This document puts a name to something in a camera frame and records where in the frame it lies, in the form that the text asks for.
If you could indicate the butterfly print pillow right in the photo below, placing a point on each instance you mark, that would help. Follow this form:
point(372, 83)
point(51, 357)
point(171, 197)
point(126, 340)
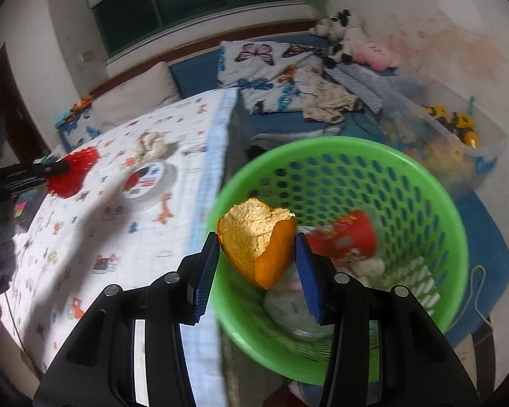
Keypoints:
point(264, 72)

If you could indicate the green plastic trash basket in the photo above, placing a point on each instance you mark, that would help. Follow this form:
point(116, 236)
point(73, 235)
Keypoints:
point(424, 244)

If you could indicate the butterfly print pillow left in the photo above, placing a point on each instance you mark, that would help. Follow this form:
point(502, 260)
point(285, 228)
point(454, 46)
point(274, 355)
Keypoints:
point(76, 128)

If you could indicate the beige pillow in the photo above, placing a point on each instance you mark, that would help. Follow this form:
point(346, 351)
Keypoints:
point(142, 94)

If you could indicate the crumpled white tissue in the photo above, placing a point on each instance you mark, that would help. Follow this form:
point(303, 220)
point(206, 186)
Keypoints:
point(150, 146)

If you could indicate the orange toy on pillow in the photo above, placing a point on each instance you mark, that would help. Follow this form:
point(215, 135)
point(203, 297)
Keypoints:
point(84, 103)

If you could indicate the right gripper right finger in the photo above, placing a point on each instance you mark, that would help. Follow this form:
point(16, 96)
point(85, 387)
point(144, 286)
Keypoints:
point(417, 366)

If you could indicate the clear plastic toy bin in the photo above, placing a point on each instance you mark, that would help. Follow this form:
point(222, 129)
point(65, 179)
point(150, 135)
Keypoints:
point(407, 128)

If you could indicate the beige printed baby clothes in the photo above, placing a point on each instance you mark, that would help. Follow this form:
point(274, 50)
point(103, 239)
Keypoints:
point(324, 101)

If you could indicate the black white cow plush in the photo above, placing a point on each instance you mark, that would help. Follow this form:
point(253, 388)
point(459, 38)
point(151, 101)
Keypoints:
point(345, 35)

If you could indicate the round container berry label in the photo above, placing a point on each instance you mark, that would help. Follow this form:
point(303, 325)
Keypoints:
point(148, 184)

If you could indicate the grey patterned cloth on seat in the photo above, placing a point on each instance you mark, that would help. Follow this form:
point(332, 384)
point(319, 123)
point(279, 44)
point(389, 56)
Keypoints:
point(269, 141)

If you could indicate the grey patterned folded cloth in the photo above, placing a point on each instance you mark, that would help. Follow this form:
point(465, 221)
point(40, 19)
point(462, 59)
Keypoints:
point(362, 82)

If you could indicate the red foam fruit net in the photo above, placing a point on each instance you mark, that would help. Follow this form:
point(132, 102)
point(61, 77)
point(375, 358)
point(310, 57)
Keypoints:
point(69, 183)

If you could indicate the butterfly print pillow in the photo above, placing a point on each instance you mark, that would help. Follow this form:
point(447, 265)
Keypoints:
point(76, 128)
point(264, 72)

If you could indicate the yellow toy truck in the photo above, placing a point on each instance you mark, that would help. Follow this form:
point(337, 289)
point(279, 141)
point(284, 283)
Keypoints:
point(462, 125)

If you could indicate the white cartoon print blanket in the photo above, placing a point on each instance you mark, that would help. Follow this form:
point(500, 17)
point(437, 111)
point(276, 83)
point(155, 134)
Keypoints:
point(75, 247)

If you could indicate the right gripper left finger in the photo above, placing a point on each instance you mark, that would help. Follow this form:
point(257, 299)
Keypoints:
point(95, 365)

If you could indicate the round container yellow label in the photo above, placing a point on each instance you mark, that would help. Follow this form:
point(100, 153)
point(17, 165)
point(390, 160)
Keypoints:
point(286, 306)

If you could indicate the blue sofa cushion backrest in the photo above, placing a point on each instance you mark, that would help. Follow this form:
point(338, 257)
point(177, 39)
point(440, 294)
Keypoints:
point(196, 74)

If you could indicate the pink pig plush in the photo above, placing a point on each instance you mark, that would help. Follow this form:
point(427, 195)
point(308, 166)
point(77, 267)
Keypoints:
point(376, 56)

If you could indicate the orange peel piece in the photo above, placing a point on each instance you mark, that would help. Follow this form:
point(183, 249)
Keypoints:
point(258, 240)

